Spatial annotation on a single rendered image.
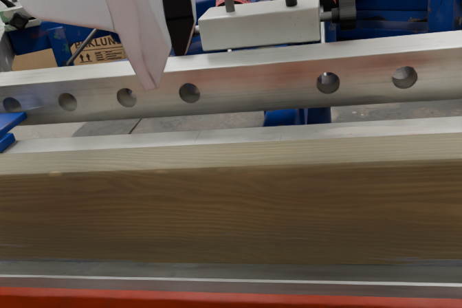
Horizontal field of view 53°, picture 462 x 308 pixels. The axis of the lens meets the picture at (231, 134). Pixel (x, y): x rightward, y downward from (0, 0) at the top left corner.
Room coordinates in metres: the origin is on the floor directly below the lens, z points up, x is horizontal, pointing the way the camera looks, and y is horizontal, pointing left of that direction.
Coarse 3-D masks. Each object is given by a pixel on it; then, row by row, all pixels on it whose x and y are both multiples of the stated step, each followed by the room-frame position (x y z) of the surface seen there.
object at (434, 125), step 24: (384, 120) 0.36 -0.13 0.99; (408, 120) 0.36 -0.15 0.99; (432, 120) 0.35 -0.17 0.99; (456, 120) 0.34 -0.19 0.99; (24, 144) 0.44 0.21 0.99; (48, 144) 0.43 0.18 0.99; (72, 144) 0.42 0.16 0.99; (96, 144) 0.41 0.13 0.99; (120, 144) 0.40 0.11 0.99; (144, 144) 0.39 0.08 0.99; (168, 144) 0.39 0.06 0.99; (192, 144) 0.38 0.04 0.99
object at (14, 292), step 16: (0, 288) 0.27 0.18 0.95; (16, 288) 0.26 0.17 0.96; (32, 288) 0.26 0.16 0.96; (48, 288) 0.26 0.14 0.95; (0, 304) 0.25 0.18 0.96; (16, 304) 0.25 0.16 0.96; (32, 304) 0.25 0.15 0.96; (48, 304) 0.24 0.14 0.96; (64, 304) 0.24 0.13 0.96; (80, 304) 0.24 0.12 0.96; (96, 304) 0.24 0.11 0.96; (112, 304) 0.23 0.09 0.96; (128, 304) 0.23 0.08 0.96; (144, 304) 0.23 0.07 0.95; (160, 304) 0.23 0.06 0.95; (176, 304) 0.22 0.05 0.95; (192, 304) 0.22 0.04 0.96; (208, 304) 0.22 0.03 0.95; (224, 304) 0.22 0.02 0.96
